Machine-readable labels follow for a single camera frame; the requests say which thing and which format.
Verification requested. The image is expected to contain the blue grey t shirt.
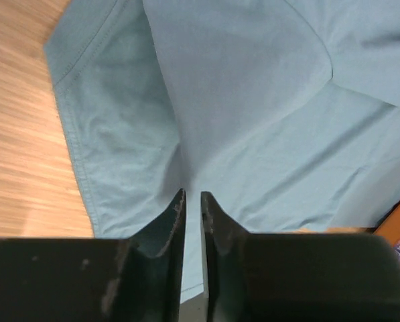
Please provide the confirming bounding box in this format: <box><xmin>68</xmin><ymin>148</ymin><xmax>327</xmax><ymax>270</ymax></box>
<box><xmin>44</xmin><ymin>1</ymin><xmax>400</xmax><ymax>301</ymax></box>

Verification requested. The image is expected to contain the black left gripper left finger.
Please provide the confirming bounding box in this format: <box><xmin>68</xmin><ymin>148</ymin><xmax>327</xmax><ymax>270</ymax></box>
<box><xmin>129</xmin><ymin>189</ymin><xmax>186</xmax><ymax>321</ymax></box>

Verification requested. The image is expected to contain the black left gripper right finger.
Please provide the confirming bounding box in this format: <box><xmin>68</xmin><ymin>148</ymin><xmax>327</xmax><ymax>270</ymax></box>
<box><xmin>201</xmin><ymin>191</ymin><xmax>253</xmax><ymax>321</ymax></box>

